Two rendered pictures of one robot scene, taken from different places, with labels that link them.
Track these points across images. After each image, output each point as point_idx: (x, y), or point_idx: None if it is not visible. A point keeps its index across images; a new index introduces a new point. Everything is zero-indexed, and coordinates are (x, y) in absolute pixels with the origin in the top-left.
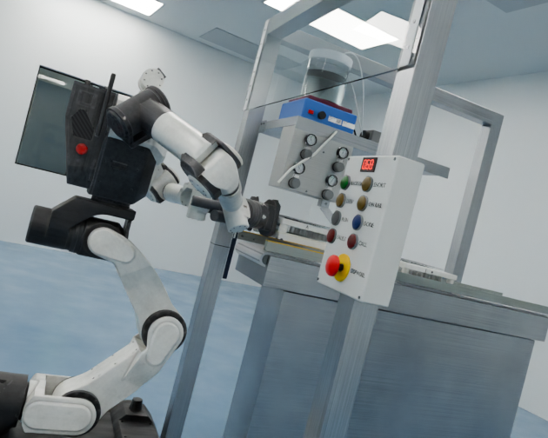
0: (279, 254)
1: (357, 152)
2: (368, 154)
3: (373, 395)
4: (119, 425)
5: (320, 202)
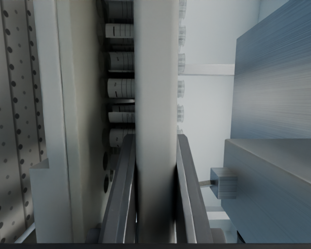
0: None
1: (306, 117)
2: (293, 134)
3: None
4: None
5: (226, 193)
